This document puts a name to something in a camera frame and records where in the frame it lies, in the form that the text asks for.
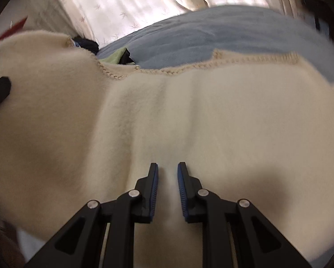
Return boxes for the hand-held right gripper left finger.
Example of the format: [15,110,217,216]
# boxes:
[25,162,159,268]

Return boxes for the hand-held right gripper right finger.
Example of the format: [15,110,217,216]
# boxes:
[177,161,312,268]

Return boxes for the cream fuzzy braided-trim cardigan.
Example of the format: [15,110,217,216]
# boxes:
[0,30,334,268]

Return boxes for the dark bundled clothes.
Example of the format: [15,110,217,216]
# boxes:
[71,35,100,55]

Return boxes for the light green garment black trim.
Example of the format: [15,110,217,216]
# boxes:
[98,49,128,65]

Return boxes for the white patterned curtain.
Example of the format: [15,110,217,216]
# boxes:
[34,0,290,49]

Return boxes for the blue bed sheet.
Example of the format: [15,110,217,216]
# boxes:
[96,4,334,90]

